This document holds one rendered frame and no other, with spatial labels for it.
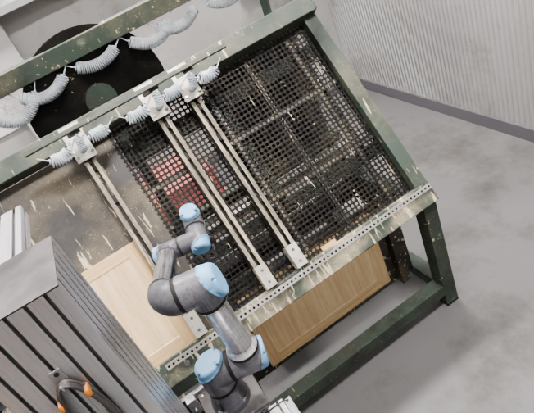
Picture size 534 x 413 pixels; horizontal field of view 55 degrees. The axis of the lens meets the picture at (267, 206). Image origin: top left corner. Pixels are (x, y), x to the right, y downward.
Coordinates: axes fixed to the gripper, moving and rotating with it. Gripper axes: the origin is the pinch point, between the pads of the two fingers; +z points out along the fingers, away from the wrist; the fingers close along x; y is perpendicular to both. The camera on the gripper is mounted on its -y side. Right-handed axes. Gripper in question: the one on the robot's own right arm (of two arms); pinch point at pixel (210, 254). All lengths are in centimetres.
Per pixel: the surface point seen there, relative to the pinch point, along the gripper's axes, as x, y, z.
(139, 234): 23.2, 36.9, 12.6
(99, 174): 25, 68, -4
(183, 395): 44, -30, 49
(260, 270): -17.5, -4.2, 32.2
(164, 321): 34.5, 0.6, 33.8
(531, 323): -135, -91, 101
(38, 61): 22, 135, -27
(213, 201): -15.7, 31.9, 12.9
